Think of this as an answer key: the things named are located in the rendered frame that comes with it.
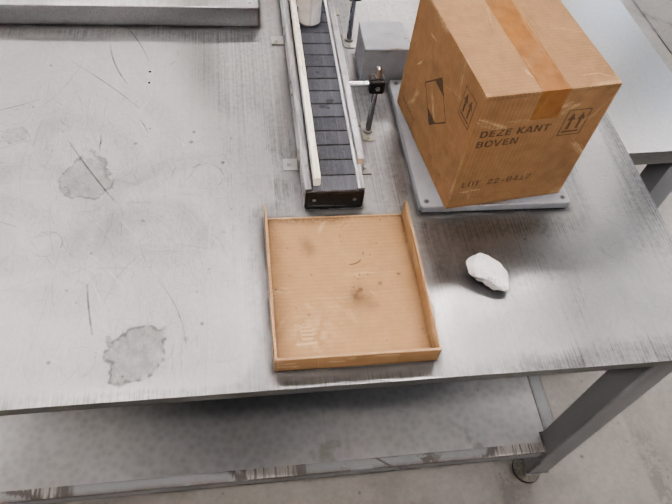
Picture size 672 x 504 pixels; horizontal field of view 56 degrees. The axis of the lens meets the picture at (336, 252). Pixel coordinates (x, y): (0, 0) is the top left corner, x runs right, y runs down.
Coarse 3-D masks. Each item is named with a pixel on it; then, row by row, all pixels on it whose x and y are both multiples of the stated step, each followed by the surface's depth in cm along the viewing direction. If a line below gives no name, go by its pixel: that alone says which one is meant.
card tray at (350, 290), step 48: (288, 240) 111; (336, 240) 112; (384, 240) 113; (288, 288) 106; (336, 288) 106; (384, 288) 107; (288, 336) 100; (336, 336) 101; (384, 336) 102; (432, 336) 101
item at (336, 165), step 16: (288, 0) 145; (304, 32) 139; (320, 32) 140; (304, 48) 136; (320, 48) 136; (320, 64) 133; (320, 80) 130; (336, 80) 131; (320, 96) 127; (336, 96) 128; (320, 112) 125; (336, 112) 125; (304, 128) 127; (320, 128) 122; (336, 128) 122; (320, 144) 119; (336, 144) 120; (320, 160) 117; (336, 160) 117; (352, 160) 118; (336, 176) 115; (352, 176) 115
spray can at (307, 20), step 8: (304, 0) 135; (312, 0) 135; (320, 0) 136; (304, 8) 136; (312, 8) 136; (320, 8) 138; (304, 16) 138; (312, 16) 138; (320, 16) 140; (304, 24) 140; (312, 24) 140
